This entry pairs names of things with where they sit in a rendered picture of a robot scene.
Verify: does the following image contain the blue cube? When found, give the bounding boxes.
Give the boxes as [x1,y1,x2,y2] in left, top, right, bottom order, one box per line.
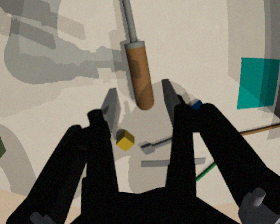
[190,100,203,109]

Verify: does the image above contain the teal square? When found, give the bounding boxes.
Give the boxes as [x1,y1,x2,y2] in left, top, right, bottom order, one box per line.
[237,57,280,109]

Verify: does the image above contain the green flat bar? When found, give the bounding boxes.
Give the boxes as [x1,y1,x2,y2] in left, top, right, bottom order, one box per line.
[196,162,216,182]

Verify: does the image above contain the grey flat bar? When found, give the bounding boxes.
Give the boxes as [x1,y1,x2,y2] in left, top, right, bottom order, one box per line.
[142,158,206,167]

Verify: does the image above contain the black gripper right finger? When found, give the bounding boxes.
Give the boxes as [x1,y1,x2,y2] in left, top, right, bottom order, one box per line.
[158,79,280,224]

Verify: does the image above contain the grey wrench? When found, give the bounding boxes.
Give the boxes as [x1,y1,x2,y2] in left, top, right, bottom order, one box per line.
[142,138,172,155]

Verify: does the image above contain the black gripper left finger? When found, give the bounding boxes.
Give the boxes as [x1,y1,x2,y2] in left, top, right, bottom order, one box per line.
[6,87,121,224]

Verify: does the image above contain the yellow cube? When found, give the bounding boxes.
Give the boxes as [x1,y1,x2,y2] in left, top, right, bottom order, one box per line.
[116,130,135,152]

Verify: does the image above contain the brown wooden stick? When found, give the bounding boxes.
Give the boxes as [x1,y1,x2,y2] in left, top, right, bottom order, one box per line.
[240,123,280,136]

